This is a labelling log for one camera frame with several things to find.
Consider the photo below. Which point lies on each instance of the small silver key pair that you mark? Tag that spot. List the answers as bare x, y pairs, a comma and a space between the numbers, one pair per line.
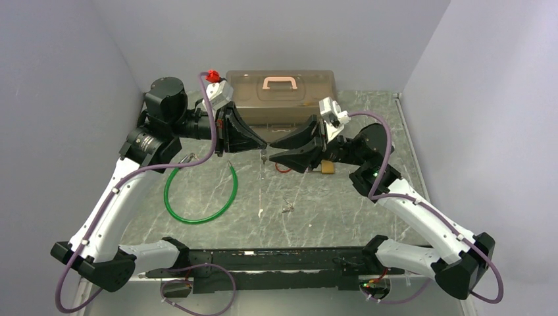
189, 158

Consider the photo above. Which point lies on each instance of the aluminium frame rail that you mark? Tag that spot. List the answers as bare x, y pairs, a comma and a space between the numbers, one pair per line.
164, 259

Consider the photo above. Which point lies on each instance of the silver key set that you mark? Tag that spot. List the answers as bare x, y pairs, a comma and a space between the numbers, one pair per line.
288, 207

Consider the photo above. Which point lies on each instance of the brass padlock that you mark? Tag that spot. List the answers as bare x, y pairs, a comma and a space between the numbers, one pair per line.
325, 167

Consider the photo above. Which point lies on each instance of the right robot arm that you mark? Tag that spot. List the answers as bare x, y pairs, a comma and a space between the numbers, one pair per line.
456, 259

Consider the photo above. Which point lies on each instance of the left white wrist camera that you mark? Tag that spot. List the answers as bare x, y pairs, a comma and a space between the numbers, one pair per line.
218, 91

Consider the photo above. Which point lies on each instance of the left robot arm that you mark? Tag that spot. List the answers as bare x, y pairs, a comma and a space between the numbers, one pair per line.
95, 251

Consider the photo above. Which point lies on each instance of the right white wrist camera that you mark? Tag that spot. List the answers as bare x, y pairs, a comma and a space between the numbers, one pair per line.
334, 118

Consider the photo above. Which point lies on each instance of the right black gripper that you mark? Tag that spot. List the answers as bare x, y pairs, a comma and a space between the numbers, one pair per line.
301, 158

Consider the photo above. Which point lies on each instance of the red cable lock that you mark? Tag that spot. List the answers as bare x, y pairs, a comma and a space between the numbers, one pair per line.
281, 169

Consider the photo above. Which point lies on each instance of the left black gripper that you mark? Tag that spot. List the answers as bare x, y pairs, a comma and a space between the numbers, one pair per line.
232, 134

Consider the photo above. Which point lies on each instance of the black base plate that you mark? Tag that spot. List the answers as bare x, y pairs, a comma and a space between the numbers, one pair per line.
342, 268

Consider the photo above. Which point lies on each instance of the pink tool box handle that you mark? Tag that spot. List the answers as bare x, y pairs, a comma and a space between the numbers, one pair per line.
279, 79

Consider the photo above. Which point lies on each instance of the brown translucent tool box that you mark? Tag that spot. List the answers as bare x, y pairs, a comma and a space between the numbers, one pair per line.
275, 113

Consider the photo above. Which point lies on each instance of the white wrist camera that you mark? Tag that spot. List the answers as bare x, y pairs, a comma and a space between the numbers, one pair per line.
218, 91
334, 118

